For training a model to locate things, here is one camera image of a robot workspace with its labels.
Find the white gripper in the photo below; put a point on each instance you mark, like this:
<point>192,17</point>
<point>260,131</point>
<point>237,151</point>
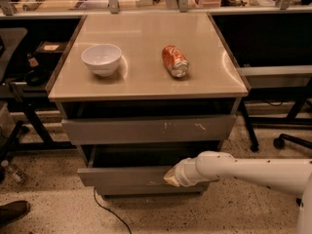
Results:
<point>183,174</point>

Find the grey bottom drawer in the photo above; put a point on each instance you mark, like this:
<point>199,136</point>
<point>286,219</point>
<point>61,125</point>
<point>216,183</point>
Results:
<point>130,190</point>

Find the grey drawer cabinet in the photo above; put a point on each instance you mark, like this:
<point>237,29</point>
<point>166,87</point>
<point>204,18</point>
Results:
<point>142,87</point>

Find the grey top drawer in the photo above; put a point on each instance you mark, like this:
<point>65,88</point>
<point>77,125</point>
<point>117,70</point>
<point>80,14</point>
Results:
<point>148,130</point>

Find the clear plastic bottle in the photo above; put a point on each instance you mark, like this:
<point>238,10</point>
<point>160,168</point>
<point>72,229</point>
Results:
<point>14,171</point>

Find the orange soda can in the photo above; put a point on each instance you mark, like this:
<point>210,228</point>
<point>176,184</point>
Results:
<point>175,62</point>

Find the dark shoe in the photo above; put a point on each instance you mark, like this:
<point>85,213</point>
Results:
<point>13,211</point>

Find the grey drawer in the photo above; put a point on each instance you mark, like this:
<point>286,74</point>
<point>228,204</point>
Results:
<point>113,166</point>
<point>130,190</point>
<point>148,130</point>

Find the black office chair base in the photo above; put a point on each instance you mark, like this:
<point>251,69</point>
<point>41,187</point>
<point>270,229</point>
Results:
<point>279,142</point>

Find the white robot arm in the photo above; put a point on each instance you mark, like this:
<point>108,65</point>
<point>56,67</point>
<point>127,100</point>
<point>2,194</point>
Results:
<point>293,176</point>

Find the white bowl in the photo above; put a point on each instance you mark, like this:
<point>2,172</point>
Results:
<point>102,59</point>

